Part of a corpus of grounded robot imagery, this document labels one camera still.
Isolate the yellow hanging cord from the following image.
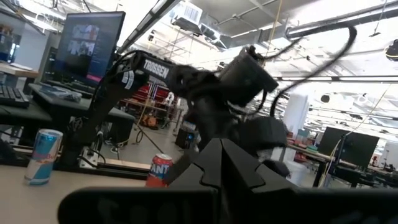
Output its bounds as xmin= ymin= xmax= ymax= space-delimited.
xmin=267 ymin=0 xmax=284 ymax=47

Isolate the tan table cover sheet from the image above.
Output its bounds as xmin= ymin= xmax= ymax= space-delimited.
xmin=0 ymin=164 xmax=150 ymax=224

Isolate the red storage shelving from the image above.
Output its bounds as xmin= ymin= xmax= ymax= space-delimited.
xmin=119 ymin=82 xmax=175 ymax=113

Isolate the white ceiling air unit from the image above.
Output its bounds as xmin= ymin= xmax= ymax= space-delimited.
xmin=169 ymin=1 xmax=205 ymax=32

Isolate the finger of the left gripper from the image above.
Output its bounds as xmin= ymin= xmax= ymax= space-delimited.
xmin=164 ymin=147 xmax=205 ymax=188
xmin=263 ymin=159 xmax=291 ymax=179

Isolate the clear plastic bag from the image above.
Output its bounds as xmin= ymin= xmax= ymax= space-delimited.
xmin=39 ymin=83 xmax=83 ymax=103

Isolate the white building column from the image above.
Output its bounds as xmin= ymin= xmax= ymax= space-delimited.
xmin=270 ymin=93 xmax=310 ymax=187

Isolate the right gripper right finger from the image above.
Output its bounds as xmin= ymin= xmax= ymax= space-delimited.
xmin=221 ymin=138 xmax=299 ymax=190

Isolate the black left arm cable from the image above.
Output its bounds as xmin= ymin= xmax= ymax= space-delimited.
xmin=247 ymin=24 xmax=358 ymax=118

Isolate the black office monitor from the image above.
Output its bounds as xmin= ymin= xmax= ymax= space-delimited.
xmin=317 ymin=126 xmax=380 ymax=169

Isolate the black desk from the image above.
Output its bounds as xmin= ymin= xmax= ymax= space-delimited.
xmin=0 ymin=82 xmax=136 ymax=147

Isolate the blue silver Red Bull can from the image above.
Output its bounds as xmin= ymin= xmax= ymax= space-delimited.
xmin=24 ymin=129 xmax=64 ymax=187

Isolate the black computer monitor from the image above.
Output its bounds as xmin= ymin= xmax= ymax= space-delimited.
xmin=54 ymin=11 xmax=127 ymax=85

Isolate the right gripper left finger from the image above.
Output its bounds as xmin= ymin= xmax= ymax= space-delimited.
xmin=169 ymin=138 xmax=224 ymax=189

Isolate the black keyboard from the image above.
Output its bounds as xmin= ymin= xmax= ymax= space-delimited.
xmin=0 ymin=84 xmax=31 ymax=109

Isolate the red Fanta can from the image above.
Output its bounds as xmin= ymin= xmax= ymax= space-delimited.
xmin=145 ymin=153 xmax=174 ymax=188

